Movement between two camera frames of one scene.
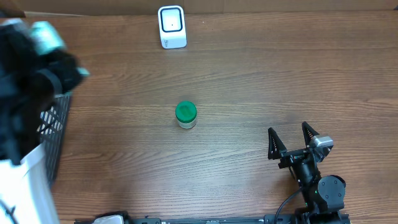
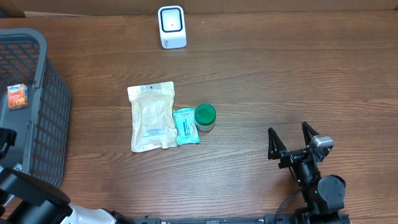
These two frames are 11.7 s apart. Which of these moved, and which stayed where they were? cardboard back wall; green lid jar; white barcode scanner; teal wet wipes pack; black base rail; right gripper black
Moved: teal wet wipes pack; green lid jar
Stayed: white barcode scanner; right gripper black; cardboard back wall; black base rail
